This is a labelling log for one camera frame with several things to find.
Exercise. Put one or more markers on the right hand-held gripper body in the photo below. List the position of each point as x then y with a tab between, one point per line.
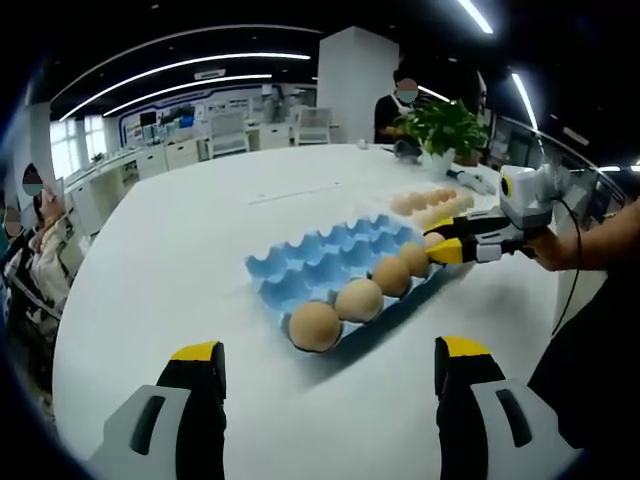
530	195

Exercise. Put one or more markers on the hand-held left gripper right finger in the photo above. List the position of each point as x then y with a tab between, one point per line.
462	400

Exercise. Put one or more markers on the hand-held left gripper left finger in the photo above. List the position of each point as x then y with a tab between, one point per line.
195	400

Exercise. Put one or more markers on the brown egg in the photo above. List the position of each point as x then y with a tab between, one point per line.
359	300
391	275
414	260
315	325
436	241

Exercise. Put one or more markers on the group of brown eggs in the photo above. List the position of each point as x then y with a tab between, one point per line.
417	200

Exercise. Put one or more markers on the blue egg tray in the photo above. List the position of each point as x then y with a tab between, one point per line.
320	255

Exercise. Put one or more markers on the white plastic egg holder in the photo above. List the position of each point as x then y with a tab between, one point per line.
377	207

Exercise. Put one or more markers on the person's right hand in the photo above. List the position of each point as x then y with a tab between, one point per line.
547	250

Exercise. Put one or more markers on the white and blue device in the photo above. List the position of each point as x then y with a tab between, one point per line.
470	179

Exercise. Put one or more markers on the long ceiling light strip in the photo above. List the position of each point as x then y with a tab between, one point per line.
524	100
225	78
260	57
475	15

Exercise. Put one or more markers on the dark grey device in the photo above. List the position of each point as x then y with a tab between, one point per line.
407	149

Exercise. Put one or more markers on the green potted plant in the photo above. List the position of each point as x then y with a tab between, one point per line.
440	125

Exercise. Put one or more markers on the person's black clothing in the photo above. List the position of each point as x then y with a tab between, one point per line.
595	360

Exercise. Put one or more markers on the white table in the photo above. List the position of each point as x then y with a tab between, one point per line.
175	260

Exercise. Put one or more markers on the white flat strip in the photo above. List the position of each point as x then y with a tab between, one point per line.
295	192

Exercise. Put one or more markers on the white square pillar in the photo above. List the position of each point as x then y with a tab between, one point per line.
350	85

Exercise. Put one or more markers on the white mesh office chair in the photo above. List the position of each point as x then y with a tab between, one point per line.
316	124
229	131

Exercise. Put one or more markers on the black office chair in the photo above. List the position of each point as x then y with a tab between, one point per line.
25	310

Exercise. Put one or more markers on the white cabinet row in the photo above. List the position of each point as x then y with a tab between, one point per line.
150	162

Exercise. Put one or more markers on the ceiling air vent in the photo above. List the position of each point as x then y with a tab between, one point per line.
210	74

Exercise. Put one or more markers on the blue-framed wall display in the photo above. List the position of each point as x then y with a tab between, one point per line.
175	117

